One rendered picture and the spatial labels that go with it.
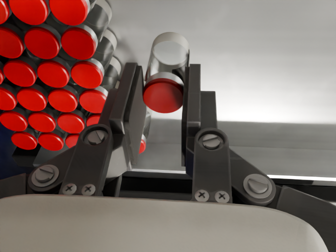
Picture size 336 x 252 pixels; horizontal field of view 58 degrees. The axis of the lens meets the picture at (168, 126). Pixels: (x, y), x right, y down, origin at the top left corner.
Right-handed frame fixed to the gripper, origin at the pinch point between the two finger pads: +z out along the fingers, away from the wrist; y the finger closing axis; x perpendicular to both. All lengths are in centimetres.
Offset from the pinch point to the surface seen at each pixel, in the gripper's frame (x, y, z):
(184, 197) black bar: -20.7, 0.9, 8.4
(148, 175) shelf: -19.6, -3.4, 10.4
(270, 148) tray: -13.6, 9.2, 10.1
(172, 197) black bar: -20.8, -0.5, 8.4
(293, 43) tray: -2.2, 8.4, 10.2
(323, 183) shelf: -19.6, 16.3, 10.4
